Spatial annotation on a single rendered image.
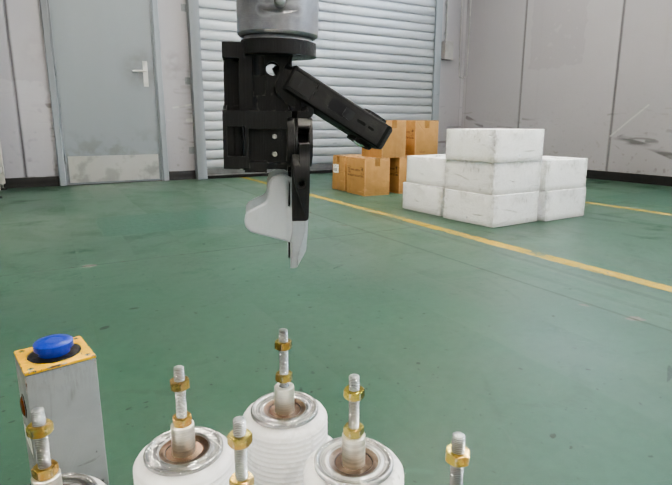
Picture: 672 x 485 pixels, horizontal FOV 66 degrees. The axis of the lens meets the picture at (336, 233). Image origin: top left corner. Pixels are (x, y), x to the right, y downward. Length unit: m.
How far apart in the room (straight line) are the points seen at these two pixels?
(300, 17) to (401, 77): 6.30
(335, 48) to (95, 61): 2.56
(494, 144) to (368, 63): 3.76
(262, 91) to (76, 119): 5.04
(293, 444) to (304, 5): 0.43
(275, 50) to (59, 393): 0.43
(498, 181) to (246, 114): 2.59
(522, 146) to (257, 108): 2.68
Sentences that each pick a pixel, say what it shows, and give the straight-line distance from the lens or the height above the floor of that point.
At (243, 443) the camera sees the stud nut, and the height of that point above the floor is 0.33.
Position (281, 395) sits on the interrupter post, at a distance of 0.59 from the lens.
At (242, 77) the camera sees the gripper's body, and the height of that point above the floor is 0.61.
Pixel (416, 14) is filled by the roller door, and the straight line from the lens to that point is 7.02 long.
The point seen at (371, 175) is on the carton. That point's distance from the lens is 4.16.
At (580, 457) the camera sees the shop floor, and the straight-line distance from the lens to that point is 1.06.
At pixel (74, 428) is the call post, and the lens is 0.68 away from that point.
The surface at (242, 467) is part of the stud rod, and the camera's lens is 0.45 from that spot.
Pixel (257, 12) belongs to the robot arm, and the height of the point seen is 0.66.
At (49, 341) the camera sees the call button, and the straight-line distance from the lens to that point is 0.66.
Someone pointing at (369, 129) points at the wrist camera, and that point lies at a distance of 0.50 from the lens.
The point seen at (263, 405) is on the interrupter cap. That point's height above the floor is 0.25.
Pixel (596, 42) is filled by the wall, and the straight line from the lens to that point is 6.26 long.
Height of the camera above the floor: 0.57
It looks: 12 degrees down
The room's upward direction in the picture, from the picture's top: straight up
